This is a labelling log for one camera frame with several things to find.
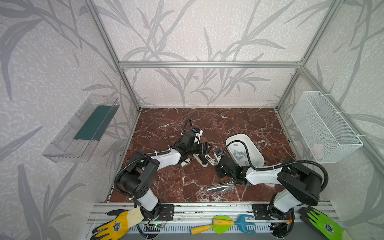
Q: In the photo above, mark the blue plastic toy wrench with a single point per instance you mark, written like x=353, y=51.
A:
x=242, y=224

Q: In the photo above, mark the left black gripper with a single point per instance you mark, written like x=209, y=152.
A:
x=202, y=148

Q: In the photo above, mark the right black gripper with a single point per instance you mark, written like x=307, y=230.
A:
x=221, y=171

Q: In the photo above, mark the silver metal garden trowel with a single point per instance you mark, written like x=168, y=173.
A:
x=221, y=187

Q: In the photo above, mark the yellow work glove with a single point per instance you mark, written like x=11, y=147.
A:
x=119, y=226

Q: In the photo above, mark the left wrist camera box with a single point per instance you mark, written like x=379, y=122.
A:
x=192, y=137

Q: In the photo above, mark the pink item in basket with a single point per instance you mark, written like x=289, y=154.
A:
x=318, y=151

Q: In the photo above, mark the left electronics board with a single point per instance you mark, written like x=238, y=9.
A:
x=154, y=227

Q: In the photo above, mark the right electronics board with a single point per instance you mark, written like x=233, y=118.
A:
x=280, y=231

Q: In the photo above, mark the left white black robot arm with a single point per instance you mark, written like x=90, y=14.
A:
x=136, y=178

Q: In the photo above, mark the white wire mesh basket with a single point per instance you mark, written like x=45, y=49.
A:
x=320, y=122

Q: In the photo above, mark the clear acrylic wall shelf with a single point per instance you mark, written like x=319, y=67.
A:
x=79, y=138

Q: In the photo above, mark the electronics board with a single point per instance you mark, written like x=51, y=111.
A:
x=280, y=231
x=154, y=227

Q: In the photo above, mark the small white mini stapler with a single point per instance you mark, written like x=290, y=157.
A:
x=211, y=161

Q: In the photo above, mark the white rectangular staple tray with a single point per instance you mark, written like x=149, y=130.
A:
x=240, y=155

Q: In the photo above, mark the green black work glove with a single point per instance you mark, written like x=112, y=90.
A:
x=323, y=224

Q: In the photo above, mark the yellow green toy tool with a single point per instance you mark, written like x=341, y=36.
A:
x=220, y=224

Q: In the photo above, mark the small beige staple remover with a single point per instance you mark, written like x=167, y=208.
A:
x=186, y=163

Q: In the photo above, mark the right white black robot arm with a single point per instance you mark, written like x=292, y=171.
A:
x=303, y=181

